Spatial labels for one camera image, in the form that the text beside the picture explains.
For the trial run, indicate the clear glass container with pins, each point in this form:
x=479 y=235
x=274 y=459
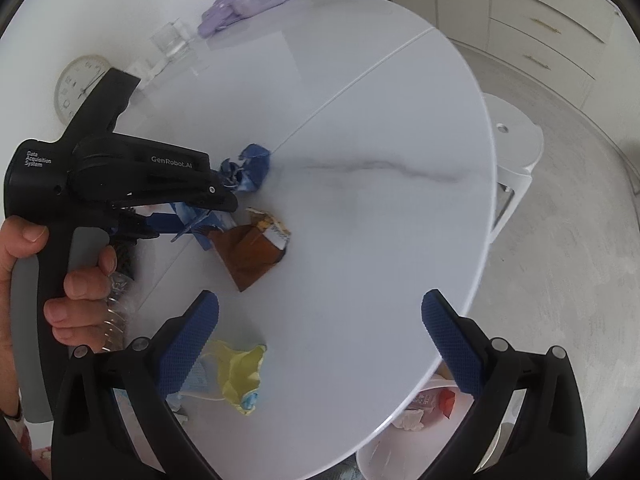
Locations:
x=173 y=40

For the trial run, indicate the round wall clock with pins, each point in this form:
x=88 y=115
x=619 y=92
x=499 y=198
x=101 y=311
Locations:
x=76 y=82

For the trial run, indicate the white plastic stool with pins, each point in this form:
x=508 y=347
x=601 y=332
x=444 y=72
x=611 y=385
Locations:
x=519 y=144

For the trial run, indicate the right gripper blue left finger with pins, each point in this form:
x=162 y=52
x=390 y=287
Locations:
x=179 y=342

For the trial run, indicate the left human hand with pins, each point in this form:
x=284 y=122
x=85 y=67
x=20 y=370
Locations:
x=76 y=318

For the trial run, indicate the pink red wrapper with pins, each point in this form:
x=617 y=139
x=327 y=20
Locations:
x=427 y=408

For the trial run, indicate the white trash bin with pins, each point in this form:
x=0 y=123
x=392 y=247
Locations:
x=399 y=454

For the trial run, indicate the blue snack wrapper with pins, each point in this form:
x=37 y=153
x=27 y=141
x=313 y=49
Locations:
x=246 y=175

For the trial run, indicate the clear plastic bottle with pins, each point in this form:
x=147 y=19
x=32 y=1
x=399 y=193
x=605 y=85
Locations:
x=121 y=303

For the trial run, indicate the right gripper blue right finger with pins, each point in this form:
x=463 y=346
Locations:
x=455 y=339

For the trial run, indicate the white drawer cabinet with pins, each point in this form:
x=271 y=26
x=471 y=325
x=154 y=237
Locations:
x=559 y=43

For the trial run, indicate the brown snack wrapper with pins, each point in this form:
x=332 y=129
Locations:
x=251 y=250

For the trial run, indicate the white oval table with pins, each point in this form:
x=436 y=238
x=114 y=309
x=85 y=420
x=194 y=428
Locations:
x=382 y=167

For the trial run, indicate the white box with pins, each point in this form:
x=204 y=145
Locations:
x=145 y=71

